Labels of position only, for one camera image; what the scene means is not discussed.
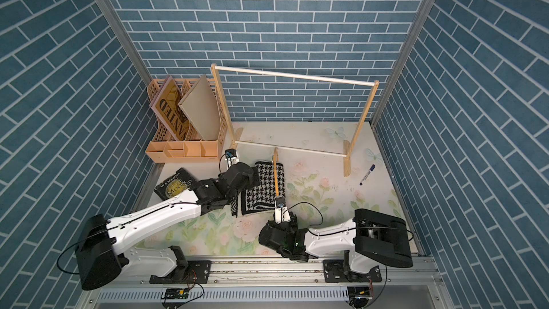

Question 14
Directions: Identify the black white houndstooth scarf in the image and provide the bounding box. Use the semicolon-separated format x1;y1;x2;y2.
231;161;285;217

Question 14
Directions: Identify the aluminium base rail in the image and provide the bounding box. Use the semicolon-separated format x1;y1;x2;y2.
77;257;453;308

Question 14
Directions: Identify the wooden clothes rack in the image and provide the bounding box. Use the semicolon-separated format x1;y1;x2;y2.
211;64;380;177

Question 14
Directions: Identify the pink plastic file organizer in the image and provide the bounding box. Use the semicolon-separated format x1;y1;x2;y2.
146;78;227;163

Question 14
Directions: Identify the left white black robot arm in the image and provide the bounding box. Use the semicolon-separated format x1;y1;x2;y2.
74;163;260;290

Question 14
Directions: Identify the beige grey folder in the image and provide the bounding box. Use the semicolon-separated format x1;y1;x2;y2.
178;75;221;141

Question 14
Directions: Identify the orange wooden clothes hanger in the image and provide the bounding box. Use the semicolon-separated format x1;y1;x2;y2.
272;147;280;199

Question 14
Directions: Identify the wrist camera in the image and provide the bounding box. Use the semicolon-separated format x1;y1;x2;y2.
224;148;240;168
274;195;291;224

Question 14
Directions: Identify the left green circuit board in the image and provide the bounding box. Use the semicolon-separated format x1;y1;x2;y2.
161;288;190;302

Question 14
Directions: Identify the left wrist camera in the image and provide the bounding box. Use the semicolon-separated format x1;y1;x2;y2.
224;148;240;168

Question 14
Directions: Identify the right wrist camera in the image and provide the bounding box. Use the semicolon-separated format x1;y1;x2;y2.
274;195;291;224

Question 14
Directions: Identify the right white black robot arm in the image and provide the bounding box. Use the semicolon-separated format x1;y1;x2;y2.
258;209;413;274

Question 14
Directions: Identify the brown wanted poster book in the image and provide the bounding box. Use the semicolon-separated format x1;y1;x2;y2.
150;76;190;141

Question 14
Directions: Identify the blue marker pen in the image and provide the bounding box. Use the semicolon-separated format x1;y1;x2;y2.
359;165;376;186

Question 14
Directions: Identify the black paperback book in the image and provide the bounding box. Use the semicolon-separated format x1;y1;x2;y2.
154;167;198;201

